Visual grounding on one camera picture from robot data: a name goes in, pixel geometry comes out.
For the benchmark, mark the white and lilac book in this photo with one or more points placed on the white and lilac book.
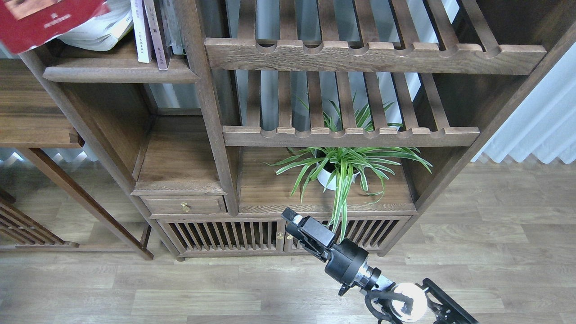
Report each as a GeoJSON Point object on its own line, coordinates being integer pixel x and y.
{"type": "Point", "coordinates": [143, 39]}

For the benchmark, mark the dark wooden bookshelf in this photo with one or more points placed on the dark wooden bookshelf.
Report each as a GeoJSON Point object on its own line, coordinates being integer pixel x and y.
{"type": "Point", "coordinates": [263, 75]}

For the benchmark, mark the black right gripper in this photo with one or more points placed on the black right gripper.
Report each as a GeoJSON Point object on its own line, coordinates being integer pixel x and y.
{"type": "Point", "coordinates": [344, 259]}

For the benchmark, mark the left slatted cabinet door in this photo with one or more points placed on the left slatted cabinet door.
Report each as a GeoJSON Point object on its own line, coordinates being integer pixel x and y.
{"type": "Point", "coordinates": [228, 237]}

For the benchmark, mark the small wooden drawer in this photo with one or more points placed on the small wooden drawer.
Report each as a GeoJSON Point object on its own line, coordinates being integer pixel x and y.
{"type": "Point", "coordinates": [185, 205]}

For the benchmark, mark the red book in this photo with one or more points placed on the red book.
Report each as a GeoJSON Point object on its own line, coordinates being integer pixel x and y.
{"type": "Point", "coordinates": [26, 24]}

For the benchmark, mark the white curtain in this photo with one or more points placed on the white curtain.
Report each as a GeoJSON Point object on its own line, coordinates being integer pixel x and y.
{"type": "Point", "coordinates": [543, 127]}

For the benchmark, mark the slatted cabinet door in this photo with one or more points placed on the slatted cabinet door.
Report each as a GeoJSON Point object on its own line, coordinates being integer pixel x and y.
{"type": "Point", "coordinates": [373, 234]}
{"type": "Point", "coordinates": [228, 237]}

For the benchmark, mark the right slatted cabinet door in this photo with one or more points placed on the right slatted cabinet door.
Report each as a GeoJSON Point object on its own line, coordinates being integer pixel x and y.
{"type": "Point", "coordinates": [373, 234]}

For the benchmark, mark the upright white books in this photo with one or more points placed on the upright white books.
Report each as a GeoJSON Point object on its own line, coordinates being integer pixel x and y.
{"type": "Point", "coordinates": [165, 31]}

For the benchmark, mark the white plant pot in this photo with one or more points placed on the white plant pot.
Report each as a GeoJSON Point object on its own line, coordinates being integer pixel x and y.
{"type": "Point", "coordinates": [334, 177]}

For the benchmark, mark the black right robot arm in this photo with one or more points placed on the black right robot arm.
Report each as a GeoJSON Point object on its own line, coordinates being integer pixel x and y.
{"type": "Point", "coordinates": [405, 302]}

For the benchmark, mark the yellow-green book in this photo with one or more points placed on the yellow-green book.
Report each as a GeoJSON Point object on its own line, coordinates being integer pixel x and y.
{"type": "Point", "coordinates": [103, 32]}

